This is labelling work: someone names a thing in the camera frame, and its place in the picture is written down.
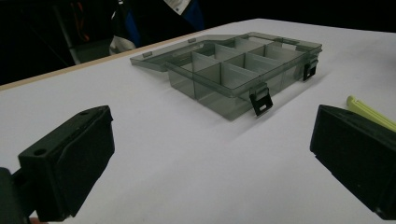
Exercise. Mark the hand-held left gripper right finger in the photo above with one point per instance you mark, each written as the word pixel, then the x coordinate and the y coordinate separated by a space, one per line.
pixel 358 149

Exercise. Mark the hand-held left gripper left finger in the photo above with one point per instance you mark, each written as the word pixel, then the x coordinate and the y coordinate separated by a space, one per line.
pixel 67 165

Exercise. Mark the yellow-green plastic tool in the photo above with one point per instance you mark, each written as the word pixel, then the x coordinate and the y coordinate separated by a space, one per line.
pixel 370 112

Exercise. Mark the clear grey compartment organizer box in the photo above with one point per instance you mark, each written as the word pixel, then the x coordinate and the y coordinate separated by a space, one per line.
pixel 230 70

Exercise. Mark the grey metal stand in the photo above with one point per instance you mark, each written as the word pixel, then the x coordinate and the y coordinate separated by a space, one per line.
pixel 82 43

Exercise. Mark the dark blue and white clothing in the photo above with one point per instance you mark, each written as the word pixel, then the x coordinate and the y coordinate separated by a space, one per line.
pixel 152 21

